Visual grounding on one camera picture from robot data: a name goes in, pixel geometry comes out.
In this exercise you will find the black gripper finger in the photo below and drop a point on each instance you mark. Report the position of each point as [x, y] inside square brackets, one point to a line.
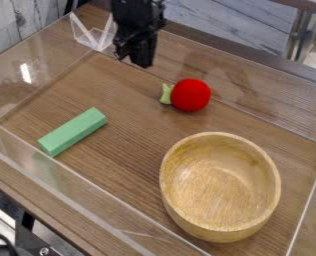
[152, 47]
[140, 54]

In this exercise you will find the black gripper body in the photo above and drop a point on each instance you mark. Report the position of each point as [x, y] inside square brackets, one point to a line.
[128, 34]

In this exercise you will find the red plush strawberry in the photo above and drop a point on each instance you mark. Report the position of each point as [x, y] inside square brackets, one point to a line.
[188, 95]

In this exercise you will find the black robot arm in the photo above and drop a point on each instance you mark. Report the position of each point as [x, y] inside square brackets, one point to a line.
[139, 18]

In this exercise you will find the green rectangular block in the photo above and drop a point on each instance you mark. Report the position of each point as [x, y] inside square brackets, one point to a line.
[71, 132]

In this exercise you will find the wooden bowl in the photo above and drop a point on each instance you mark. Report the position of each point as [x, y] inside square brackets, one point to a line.
[219, 185]

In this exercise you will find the black table leg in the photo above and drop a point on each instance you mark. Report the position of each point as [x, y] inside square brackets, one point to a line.
[27, 240]

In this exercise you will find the clear acrylic corner bracket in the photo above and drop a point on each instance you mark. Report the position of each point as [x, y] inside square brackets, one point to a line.
[98, 39]

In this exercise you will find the clear acrylic tray wall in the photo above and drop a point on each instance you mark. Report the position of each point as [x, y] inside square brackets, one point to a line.
[102, 225]

